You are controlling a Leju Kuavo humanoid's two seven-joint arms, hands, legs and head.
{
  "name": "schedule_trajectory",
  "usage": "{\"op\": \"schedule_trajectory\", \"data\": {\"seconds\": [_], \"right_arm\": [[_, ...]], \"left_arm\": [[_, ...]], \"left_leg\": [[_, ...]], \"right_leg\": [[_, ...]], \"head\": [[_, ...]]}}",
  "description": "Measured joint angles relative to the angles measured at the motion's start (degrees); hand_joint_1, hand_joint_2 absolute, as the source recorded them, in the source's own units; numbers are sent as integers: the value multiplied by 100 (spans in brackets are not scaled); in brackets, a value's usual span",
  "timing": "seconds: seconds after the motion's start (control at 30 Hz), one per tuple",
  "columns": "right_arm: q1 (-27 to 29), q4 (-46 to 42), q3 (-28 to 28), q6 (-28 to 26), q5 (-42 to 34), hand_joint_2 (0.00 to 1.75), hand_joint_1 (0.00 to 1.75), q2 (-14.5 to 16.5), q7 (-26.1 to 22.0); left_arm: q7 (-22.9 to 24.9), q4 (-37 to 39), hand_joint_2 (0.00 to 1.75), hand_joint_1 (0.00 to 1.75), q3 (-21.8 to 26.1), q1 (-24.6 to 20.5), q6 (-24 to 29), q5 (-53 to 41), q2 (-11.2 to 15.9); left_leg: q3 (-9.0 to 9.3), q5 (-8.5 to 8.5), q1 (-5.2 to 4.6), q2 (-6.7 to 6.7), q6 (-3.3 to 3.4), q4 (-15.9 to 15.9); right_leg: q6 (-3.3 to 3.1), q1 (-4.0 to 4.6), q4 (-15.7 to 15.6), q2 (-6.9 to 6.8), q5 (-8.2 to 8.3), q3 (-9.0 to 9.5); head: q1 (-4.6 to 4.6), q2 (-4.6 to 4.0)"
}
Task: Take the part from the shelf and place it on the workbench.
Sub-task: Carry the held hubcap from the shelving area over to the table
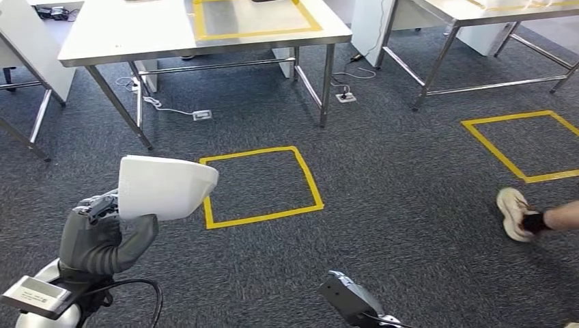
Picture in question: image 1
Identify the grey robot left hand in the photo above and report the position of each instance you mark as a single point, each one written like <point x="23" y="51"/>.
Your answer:
<point x="90" y="244"/>

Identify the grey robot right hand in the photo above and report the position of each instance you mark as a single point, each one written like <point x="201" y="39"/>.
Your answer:
<point x="338" y="275"/>

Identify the white curved plastic part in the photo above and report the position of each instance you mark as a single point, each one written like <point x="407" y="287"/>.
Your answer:
<point x="163" y="185"/>

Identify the yellow floor tape square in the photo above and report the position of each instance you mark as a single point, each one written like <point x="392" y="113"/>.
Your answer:
<point x="506" y="117"/>
<point x="262" y="217"/>

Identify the steel table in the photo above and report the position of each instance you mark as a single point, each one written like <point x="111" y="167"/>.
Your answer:
<point x="41" y="113"/>
<point x="135" y="27"/>

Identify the white power strip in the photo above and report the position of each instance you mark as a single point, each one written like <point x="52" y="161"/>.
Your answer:
<point x="135" y="84"/>

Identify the floor power socket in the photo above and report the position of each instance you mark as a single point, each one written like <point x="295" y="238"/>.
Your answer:
<point x="202" y="115"/>
<point x="346" y="97"/>

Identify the black plug adapter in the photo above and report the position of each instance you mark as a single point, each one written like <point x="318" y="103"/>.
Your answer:
<point x="356" y="57"/>

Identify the black battery charger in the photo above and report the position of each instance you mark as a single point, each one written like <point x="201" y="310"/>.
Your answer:
<point x="59" y="12"/>

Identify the yellow table tape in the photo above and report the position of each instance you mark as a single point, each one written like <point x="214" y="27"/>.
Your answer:
<point x="258" y="33"/>

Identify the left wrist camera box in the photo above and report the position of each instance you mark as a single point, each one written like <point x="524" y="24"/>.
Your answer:
<point x="36" y="296"/>

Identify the steel table frame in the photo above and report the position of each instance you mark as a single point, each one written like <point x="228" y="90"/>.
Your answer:
<point x="452" y="9"/>

